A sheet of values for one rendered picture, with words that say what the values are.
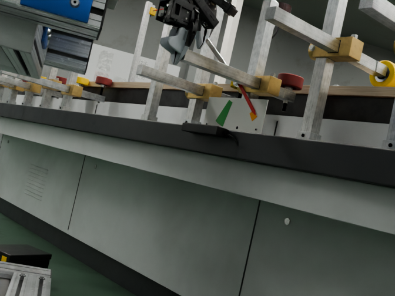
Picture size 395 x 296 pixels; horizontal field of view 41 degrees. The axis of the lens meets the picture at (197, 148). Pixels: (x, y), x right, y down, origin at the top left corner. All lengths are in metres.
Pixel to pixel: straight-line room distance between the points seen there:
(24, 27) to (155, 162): 1.13
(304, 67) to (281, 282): 7.69
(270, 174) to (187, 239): 0.64
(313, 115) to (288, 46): 7.76
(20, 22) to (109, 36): 7.57
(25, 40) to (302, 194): 0.83
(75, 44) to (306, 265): 0.91
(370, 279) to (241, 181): 0.44
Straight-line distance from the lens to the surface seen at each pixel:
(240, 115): 1.57
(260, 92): 1.54
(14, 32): 0.84
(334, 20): 1.45
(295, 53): 9.17
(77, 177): 2.81
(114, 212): 2.45
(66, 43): 1.21
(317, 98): 1.40
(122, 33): 8.43
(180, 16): 1.35
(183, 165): 1.76
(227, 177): 1.59
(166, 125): 1.81
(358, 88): 1.60
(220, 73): 1.44
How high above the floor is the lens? 0.56
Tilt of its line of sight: 2 degrees up
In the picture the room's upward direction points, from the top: 13 degrees clockwise
